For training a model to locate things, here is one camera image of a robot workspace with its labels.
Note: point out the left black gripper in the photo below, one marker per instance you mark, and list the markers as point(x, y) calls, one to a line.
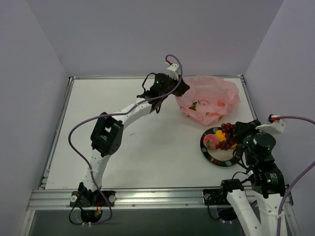
point(175, 85)

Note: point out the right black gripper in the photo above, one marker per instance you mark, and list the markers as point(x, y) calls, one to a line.
point(242, 129)

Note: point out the red fake fruit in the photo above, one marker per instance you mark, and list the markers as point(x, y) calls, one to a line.
point(193, 106)

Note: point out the pink plastic bag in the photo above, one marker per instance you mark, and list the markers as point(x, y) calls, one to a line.
point(216, 99)

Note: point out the dark red fake grapes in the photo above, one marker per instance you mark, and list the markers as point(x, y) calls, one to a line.
point(228, 129)

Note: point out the orange fake fruit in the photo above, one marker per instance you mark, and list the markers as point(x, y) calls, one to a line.
point(224, 142)

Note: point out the pink fake peach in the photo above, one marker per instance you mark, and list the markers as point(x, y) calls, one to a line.
point(210, 141)

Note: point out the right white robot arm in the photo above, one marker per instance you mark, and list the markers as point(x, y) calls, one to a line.
point(268, 185)

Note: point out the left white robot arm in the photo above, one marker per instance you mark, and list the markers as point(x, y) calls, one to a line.
point(107, 134)

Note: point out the black rimmed ceramic plate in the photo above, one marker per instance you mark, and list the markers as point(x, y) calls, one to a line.
point(221, 158)

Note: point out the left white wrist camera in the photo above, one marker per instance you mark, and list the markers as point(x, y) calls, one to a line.
point(172, 71)

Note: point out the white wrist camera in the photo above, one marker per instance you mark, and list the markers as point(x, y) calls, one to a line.
point(276, 125)
point(172, 71)

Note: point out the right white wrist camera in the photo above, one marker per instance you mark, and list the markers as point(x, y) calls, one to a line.
point(276, 125)

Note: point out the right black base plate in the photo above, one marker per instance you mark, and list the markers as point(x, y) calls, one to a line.
point(214, 197)

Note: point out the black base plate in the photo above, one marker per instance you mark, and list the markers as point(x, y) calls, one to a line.
point(94, 199)
point(214, 197)

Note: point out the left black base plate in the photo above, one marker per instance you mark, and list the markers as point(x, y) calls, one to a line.
point(94, 199)

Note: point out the aluminium front rail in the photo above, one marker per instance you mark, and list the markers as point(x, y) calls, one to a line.
point(156, 198)

